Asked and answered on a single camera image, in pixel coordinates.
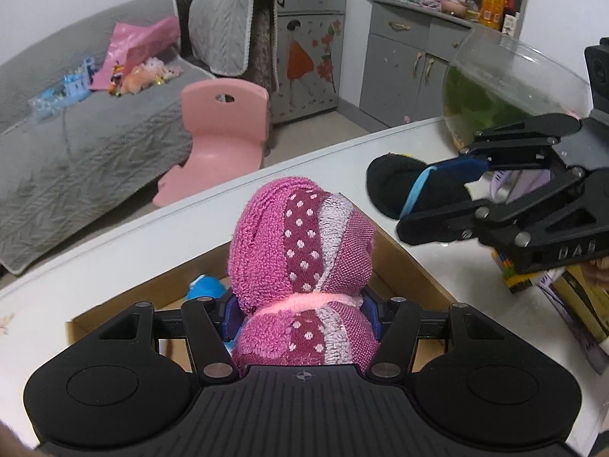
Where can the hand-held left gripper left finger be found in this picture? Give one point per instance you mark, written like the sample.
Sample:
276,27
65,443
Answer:
231,316

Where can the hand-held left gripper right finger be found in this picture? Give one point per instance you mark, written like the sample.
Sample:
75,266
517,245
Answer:
372,315

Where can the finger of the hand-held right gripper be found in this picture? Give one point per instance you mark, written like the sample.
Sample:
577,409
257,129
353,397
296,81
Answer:
437,226
518,138

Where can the cardboard box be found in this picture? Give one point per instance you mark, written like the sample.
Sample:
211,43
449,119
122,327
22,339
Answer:
409,271

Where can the black sock with blue stripe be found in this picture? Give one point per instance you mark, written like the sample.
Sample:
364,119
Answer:
385,185

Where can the pink dotted towel roll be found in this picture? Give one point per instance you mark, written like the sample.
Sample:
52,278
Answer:
295,247

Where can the white desktop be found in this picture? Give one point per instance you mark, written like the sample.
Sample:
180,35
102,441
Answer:
333,162

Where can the light purple bag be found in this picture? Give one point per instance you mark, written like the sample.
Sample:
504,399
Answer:
518,183

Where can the glass fishbowl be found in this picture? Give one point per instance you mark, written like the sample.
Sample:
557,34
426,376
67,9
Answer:
476,100

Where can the multicoloured building block toy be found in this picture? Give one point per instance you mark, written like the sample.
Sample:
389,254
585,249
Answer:
511,276

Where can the dark bottle with white label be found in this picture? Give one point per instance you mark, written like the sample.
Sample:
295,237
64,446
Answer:
511,19

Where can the grey cabinet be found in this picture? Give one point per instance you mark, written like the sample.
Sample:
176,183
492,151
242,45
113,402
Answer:
395,57

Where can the pink plastic chair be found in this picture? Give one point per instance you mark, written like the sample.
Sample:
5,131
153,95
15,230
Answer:
219,143

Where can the grey covered sofa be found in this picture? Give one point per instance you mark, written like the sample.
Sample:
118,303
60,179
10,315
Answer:
71,152

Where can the fridge with flower stickers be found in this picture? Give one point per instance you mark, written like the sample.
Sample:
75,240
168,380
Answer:
304,24

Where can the orange plush toy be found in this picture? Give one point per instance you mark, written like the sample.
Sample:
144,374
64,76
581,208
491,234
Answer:
134,82

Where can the pink white plush toy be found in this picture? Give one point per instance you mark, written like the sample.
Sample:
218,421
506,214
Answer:
161,67

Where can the blue toy castle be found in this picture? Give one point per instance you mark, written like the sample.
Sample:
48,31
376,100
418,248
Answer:
71,85

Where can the pink plastic bag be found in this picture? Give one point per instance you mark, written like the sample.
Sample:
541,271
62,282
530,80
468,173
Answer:
138,47

